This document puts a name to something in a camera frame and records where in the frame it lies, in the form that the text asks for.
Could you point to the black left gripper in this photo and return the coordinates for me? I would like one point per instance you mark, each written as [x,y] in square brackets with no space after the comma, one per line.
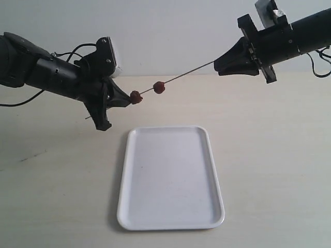
[101,88]

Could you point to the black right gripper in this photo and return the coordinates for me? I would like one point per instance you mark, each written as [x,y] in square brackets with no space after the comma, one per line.
[264,48]

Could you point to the thin metal skewer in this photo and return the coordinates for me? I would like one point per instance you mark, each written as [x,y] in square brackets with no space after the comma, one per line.
[182,75]

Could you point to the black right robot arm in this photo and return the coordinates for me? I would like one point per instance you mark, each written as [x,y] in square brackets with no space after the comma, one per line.
[312,32]

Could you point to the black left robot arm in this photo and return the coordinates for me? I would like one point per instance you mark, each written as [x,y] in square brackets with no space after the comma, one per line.
[23,63]

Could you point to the white rectangular plastic tray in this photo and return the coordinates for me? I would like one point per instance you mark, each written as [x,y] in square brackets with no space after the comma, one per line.
[169,181]

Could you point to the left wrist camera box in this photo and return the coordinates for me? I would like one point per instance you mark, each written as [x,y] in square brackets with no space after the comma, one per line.
[106,58]

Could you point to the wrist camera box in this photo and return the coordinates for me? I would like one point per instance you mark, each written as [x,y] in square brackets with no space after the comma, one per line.
[106,58]
[270,15]

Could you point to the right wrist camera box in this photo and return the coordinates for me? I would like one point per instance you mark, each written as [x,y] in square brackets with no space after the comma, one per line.
[270,15]

